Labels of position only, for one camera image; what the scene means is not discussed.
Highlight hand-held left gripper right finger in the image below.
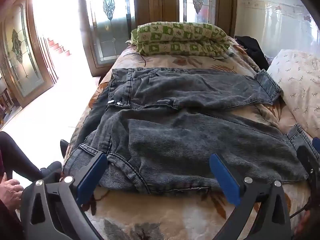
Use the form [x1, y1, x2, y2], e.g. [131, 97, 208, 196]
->
[209, 152, 293, 240]

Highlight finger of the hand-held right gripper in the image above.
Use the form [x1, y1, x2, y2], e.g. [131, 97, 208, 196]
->
[312, 137, 320, 159]
[297, 144, 320, 188]

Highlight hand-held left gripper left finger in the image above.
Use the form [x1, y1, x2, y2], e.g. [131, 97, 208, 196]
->
[19, 152, 108, 240]

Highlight grey denim pants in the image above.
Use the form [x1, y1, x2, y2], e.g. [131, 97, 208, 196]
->
[62, 67, 315, 196]

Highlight person's right forearm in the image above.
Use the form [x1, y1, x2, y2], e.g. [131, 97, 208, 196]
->
[296, 206, 320, 240]

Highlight white floral pillow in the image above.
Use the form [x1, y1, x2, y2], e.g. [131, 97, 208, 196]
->
[267, 49, 320, 140]

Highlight leaf-printed bed blanket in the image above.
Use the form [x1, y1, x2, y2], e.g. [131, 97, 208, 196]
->
[61, 37, 313, 240]

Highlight dark wooden furniture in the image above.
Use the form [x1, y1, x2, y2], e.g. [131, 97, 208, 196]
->
[0, 86, 13, 128]

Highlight black garment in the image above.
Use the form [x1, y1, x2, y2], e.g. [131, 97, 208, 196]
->
[235, 35, 269, 72]

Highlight red outdoor staircase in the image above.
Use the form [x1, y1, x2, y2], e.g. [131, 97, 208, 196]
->
[47, 37, 73, 57]

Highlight wooden stained glass door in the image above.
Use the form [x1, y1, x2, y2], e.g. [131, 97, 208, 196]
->
[0, 0, 59, 109]

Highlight green checked folded quilt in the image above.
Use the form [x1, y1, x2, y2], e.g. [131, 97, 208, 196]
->
[130, 21, 232, 57]

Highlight stained glass window panel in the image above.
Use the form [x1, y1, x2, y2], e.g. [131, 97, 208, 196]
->
[179, 0, 237, 38]
[75, 0, 137, 77]

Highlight black cable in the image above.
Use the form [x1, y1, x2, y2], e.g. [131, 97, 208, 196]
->
[289, 203, 312, 218]

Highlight wooden window post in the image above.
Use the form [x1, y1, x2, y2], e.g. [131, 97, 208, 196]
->
[134, 0, 180, 28]

